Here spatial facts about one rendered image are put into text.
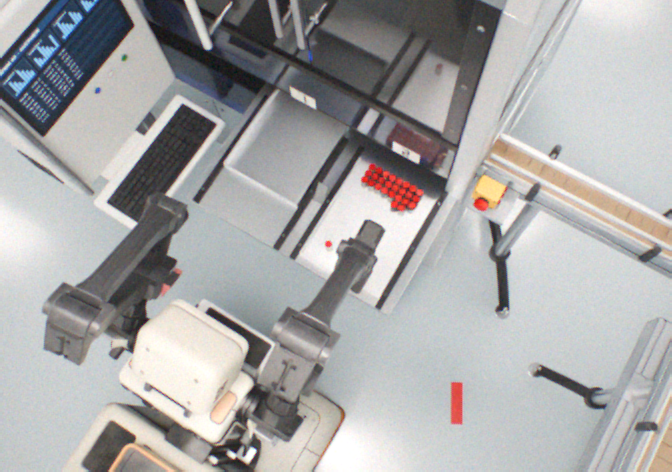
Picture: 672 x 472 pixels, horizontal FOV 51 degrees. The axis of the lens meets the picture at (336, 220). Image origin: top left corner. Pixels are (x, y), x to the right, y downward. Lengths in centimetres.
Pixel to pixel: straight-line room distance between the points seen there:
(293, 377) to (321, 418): 134
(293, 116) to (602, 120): 159
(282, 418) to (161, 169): 96
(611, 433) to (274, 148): 136
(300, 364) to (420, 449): 167
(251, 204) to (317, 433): 90
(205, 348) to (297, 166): 78
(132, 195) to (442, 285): 133
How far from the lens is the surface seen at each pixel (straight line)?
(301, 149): 213
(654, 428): 197
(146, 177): 225
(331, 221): 204
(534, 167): 210
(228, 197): 211
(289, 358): 122
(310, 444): 256
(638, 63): 349
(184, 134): 228
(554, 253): 303
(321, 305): 129
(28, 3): 176
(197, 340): 153
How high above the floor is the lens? 283
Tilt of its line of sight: 73 degrees down
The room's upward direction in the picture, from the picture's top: 8 degrees counter-clockwise
